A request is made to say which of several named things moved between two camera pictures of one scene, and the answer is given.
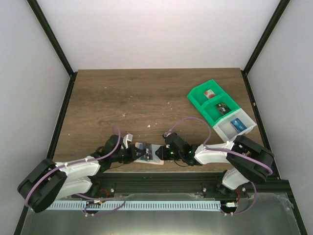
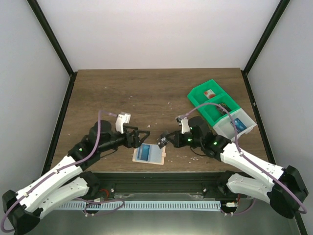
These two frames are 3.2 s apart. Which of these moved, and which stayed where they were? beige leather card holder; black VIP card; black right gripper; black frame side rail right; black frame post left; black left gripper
Moved: black left gripper; black right gripper
Stayed: black frame side rail right; black VIP card; beige leather card holder; black frame post left
